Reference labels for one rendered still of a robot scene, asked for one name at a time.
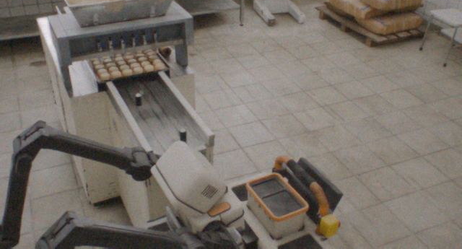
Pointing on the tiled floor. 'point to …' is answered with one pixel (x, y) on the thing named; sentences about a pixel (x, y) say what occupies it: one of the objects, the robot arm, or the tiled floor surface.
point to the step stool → (450, 15)
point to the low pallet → (367, 29)
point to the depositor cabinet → (98, 113)
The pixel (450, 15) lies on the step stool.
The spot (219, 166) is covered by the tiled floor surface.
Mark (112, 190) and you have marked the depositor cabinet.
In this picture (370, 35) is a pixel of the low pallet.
